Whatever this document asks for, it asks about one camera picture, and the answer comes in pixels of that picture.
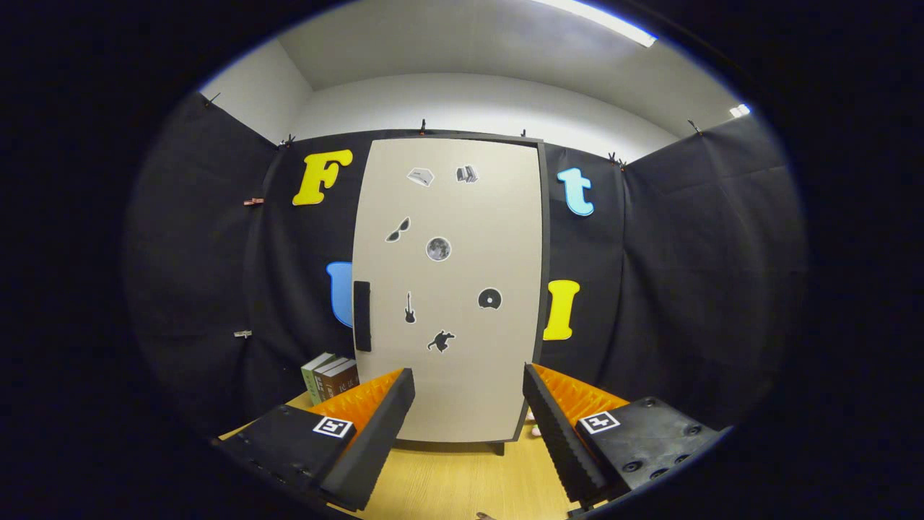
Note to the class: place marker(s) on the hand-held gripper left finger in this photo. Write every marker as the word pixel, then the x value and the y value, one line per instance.
pixel 375 448

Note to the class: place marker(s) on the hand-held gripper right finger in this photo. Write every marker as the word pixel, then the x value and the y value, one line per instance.
pixel 559 448

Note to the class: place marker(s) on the beige cabinet door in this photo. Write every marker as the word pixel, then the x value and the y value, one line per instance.
pixel 469 404

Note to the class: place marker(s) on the green and white plush toy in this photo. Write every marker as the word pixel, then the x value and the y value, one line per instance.
pixel 535 431

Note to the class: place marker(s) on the dark grey cabinet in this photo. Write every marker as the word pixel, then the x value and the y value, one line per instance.
pixel 447 447

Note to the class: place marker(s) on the green book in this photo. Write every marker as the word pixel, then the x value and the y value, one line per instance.
pixel 309 383

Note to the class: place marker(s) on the thin brown book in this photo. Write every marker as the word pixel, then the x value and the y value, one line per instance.
pixel 332 363

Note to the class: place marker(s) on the black backdrop cloth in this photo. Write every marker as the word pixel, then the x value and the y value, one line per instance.
pixel 686 274

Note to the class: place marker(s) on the small ceiling light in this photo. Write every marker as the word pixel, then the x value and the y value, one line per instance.
pixel 739 110

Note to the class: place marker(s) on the long ceiling light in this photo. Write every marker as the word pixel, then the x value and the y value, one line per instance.
pixel 606 20

